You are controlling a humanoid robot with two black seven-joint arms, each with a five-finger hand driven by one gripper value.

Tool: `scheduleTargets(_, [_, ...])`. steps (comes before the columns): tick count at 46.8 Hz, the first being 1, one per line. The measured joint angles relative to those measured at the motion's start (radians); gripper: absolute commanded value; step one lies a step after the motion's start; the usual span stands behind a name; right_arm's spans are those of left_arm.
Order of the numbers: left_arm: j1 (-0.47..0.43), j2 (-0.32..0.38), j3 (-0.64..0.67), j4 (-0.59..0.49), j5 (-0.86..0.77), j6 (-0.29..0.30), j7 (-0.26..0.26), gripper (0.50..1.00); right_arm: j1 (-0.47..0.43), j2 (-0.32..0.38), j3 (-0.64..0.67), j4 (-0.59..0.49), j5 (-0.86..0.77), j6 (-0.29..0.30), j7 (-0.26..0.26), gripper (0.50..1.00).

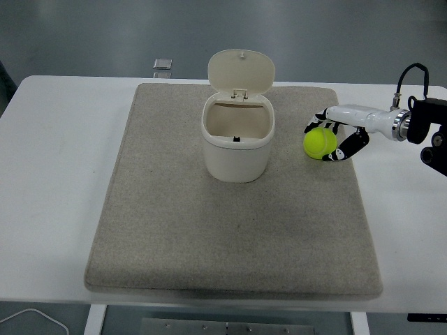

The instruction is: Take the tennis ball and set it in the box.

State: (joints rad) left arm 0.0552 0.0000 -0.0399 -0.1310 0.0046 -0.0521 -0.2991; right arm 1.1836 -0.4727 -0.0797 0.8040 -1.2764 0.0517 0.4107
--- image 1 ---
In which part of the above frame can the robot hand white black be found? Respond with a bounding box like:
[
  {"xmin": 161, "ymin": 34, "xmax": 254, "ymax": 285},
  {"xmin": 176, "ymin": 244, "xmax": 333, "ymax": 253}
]
[{"xmin": 302, "ymin": 103, "xmax": 399, "ymax": 163}]

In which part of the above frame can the yellow tennis ball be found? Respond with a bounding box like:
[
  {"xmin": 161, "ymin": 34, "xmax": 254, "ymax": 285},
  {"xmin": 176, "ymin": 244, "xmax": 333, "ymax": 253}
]
[{"xmin": 302, "ymin": 126, "xmax": 338, "ymax": 160}]

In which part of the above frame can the cream bin with flip lid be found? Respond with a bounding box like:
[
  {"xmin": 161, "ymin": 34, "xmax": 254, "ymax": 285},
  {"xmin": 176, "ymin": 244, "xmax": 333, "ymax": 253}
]
[{"xmin": 200, "ymin": 49, "xmax": 277, "ymax": 184}]

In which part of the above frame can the beige grey fabric mat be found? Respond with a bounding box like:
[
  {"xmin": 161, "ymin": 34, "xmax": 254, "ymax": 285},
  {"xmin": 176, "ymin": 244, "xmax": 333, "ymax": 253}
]
[{"xmin": 83, "ymin": 82, "xmax": 384, "ymax": 304}]

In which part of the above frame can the white table leg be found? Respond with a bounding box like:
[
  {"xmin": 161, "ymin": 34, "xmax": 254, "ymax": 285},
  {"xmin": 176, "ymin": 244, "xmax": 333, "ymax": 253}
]
[
  {"xmin": 350, "ymin": 311, "xmax": 371, "ymax": 335},
  {"xmin": 83, "ymin": 304, "xmax": 108, "ymax": 335}
]

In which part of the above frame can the black table control panel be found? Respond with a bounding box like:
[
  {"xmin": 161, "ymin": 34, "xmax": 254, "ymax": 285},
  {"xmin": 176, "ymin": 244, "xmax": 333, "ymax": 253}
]
[{"xmin": 406, "ymin": 313, "xmax": 447, "ymax": 322}]

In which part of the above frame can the grey metal plate with screws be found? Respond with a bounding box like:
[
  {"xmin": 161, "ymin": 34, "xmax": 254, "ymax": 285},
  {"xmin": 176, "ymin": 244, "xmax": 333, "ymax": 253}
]
[{"xmin": 140, "ymin": 317, "xmax": 317, "ymax": 335}]

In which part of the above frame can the white cable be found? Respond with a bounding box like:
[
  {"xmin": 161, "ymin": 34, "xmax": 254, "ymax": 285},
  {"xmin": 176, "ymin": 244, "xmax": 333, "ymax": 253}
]
[{"xmin": 0, "ymin": 308, "xmax": 70, "ymax": 335}]

